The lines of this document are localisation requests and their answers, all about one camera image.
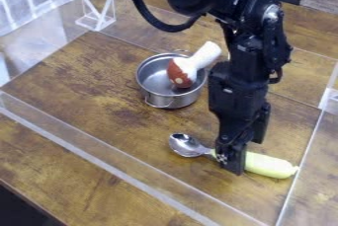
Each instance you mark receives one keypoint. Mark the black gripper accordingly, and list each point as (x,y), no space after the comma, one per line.
(237,100)

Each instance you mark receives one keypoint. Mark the green handled metal spoon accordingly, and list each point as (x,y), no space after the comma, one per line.
(258,163)

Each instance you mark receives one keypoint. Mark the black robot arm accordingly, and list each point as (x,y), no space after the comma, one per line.
(252,25)

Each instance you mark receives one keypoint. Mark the small steel pot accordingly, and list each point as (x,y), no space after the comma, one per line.
(159,92)

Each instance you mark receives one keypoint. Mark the red white toy mushroom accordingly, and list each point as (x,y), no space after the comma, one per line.
(183,68)

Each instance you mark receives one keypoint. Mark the clear acrylic right barrier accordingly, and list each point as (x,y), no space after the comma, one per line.
(312,201)

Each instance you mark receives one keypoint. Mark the clear acrylic barrier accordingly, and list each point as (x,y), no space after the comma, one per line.
(191,201)
(312,201)

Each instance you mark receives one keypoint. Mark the clear acrylic front barrier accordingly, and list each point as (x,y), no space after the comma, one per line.
(191,201)

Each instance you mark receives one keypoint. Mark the clear acrylic triangle bracket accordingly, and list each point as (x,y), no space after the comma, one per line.
(97,20)

